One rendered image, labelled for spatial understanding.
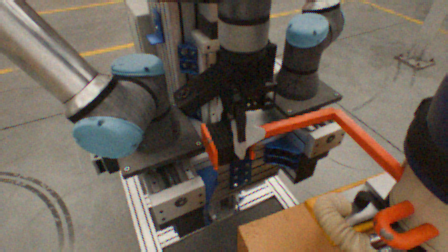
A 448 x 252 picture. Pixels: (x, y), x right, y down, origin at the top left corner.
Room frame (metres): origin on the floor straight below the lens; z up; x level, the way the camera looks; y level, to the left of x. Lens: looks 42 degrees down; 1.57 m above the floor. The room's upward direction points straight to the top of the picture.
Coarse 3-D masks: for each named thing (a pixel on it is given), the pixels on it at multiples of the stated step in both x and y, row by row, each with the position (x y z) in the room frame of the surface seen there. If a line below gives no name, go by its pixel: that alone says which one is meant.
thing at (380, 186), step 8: (376, 176) 0.36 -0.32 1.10; (384, 176) 0.36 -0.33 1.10; (368, 184) 0.34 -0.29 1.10; (376, 184) 0.34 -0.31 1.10; (384, 184) 0.34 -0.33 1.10; (392, 184) 0.34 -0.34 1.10; (376, 192) 0.32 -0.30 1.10; (384, 192) 0.32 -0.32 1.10; (400, 232) 0.22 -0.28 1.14; (376, 240) 0.20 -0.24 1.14; (376, 248) 0.19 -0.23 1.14; (384, 248) 0.19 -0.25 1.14; (392, 248) 0.19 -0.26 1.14
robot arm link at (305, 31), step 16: (304, 16) 0.82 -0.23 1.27; (320, 16) 0.81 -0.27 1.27; (288, 32) 0.77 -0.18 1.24; (304, 32) 0.74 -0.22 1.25; (320, 32) 0.74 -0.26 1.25; (288, 48) 0.76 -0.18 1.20; (304, 48) 0.73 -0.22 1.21; (320, 48) 0.74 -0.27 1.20; (288, 64) 0.75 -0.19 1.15; (304, 64) 0.73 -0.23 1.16
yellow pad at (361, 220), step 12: (336, 192) 0.34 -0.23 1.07; (348, 192) 0.34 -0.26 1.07; (360, 192) 0.32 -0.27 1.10; (312, 204) 0.31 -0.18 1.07; (360, 204) 0.30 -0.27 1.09; (372, 204) 0.31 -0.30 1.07; (312, 216) 0.29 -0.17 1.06; (360, 216) 0.28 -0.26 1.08; (372, 216) 0.28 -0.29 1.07; (360, 228) 0.26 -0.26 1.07; (372, 228) 0.26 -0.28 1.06
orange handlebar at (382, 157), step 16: (320, 112) 0.46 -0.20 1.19; (336, 112) 0.46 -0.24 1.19; (272, 128) 0.41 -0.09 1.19; (288, 128) 0.42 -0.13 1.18; (352, 128) 0.41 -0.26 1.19; (368, 144) 0.37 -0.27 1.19; (384, 160) 0.33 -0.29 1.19; (400, 176) 0.29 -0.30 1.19; (400, 208) 0.23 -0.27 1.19; (384, 224) 0.20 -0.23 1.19; (384, 240) 0.19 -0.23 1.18; (400, 240) 0.18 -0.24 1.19; (416, 240) 0.18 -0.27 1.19
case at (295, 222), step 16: (288, 208) 0.38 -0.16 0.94; (304, 208) 0.38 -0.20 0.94; (256, 224) 0.34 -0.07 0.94; (272, 224) 0.34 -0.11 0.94; (288, 224) 0.34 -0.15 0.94; (304, 224) 0.34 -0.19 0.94; (240, 240) 0.31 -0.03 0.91; (256, 240) 0.30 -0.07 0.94; (272, 240) 0.30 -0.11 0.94; (288, 240) 0.30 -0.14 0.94; (304, 240) 0.30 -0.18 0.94; (320, 240) 0.30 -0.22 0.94
